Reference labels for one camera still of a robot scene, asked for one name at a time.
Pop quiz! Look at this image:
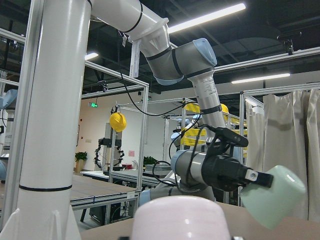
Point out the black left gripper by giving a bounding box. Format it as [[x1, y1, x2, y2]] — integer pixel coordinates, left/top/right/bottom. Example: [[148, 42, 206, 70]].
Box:
[[201, 155, 274, 240]]

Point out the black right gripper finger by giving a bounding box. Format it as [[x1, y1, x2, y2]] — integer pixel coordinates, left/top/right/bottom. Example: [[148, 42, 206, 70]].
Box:
[[118, 236, 130, 240]]

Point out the green plastic cup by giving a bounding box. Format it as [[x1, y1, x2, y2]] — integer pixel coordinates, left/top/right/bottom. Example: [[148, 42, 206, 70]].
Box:
[[240, 165, 307, 229]]

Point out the pink plastic cup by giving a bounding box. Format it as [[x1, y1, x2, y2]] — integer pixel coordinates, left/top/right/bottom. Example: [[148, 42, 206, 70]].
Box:
[[130, 196, 232, 240]]

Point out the yellow hard hat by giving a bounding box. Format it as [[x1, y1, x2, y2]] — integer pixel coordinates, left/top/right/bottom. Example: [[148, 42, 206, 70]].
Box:
[[109, 112, 127, 132]]

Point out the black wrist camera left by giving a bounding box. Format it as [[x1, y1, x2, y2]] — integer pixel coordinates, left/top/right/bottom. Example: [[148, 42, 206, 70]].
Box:
[[208, 126, 249, 147]]

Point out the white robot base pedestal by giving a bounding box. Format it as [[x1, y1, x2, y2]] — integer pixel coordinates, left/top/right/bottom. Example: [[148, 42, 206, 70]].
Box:
[[0, 0, 169, 240]]

